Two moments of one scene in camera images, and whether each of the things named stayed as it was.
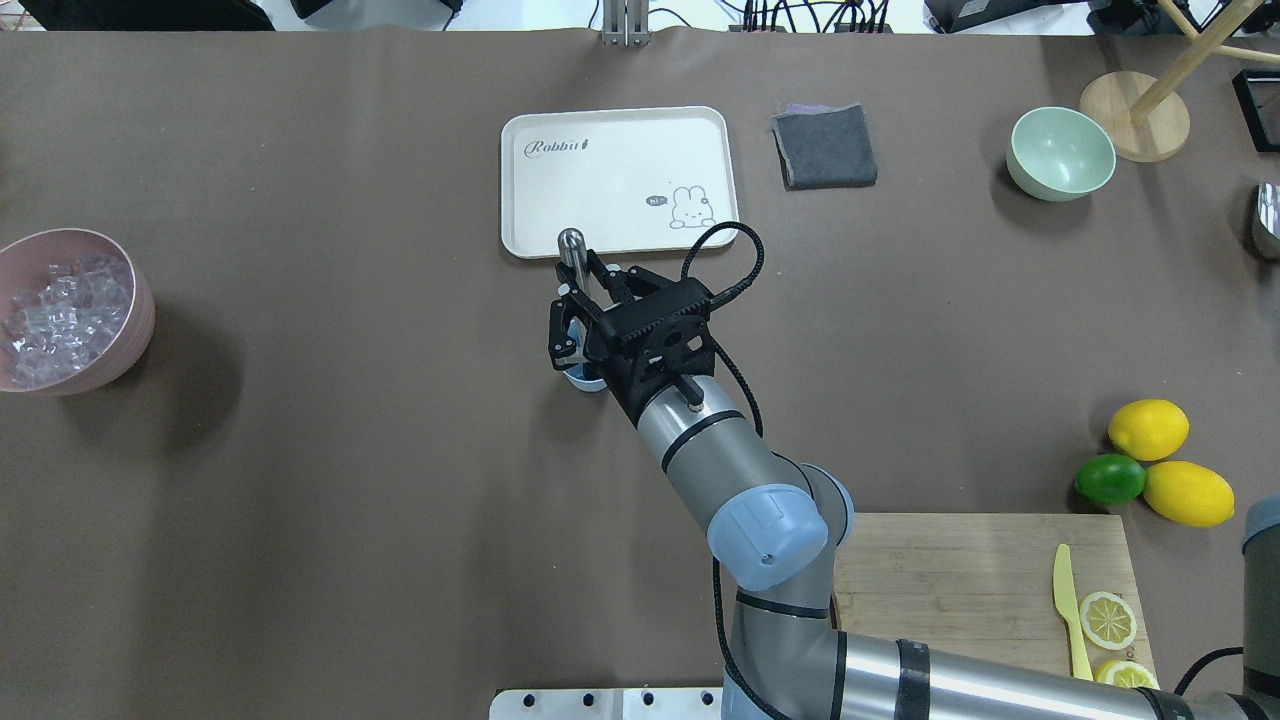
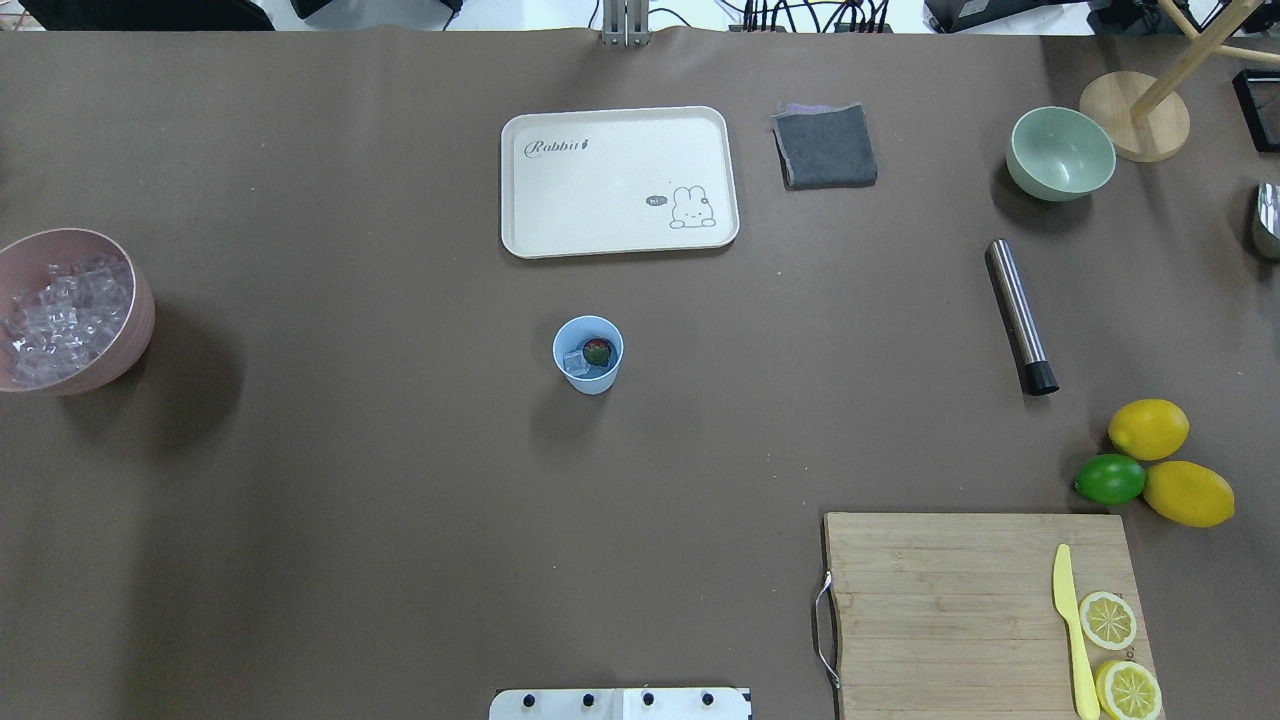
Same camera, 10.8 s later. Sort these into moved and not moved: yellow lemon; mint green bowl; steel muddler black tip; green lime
Moved: steel muddler black tip
Not moved: mint green bowl; yellow lemon; green lime
